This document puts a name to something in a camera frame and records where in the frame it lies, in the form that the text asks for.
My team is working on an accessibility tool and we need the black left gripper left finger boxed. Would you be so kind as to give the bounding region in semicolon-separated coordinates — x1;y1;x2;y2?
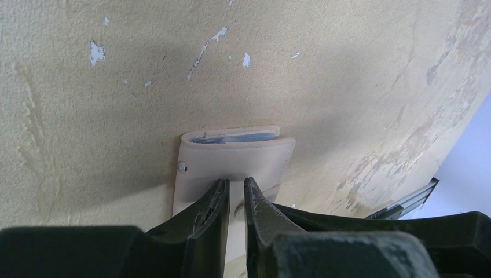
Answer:
1;180;230;277

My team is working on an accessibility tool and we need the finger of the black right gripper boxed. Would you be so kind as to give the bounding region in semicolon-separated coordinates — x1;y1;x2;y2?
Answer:
276;204;490;277

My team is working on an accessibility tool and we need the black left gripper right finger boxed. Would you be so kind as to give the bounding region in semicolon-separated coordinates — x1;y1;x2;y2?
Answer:
244;178;439;277

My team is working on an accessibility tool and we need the beige card holder wallet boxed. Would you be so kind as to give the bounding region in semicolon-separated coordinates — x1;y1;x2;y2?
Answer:
171;125;297;265

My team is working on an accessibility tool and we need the aluminium extrusion frame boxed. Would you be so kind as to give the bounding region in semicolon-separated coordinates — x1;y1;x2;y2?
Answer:
365;178;439;220

